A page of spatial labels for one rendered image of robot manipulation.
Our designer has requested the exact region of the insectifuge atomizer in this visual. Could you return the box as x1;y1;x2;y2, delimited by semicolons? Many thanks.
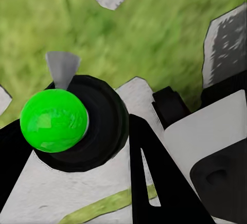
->
20;51;129;173

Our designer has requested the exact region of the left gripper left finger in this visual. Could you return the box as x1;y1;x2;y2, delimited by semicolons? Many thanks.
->
0;118;33;213

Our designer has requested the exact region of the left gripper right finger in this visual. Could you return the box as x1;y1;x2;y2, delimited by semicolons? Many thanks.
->
129;114;216;224

